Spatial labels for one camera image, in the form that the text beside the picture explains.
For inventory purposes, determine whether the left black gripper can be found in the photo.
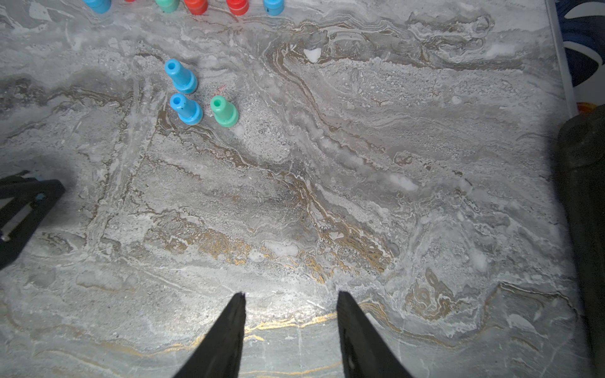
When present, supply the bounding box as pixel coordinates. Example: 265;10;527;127
1;171;66;269

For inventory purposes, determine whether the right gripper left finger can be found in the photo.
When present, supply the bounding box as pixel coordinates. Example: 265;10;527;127
174;292;246;378

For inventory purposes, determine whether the black plastic tool case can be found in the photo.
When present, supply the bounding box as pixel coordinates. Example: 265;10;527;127
556;106;604;377

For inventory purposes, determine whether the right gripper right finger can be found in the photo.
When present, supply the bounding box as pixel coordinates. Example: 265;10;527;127
337;291;411;377

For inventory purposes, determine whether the green stamp body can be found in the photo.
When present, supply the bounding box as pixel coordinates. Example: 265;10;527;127
210;95;239;128
155;0;181;14

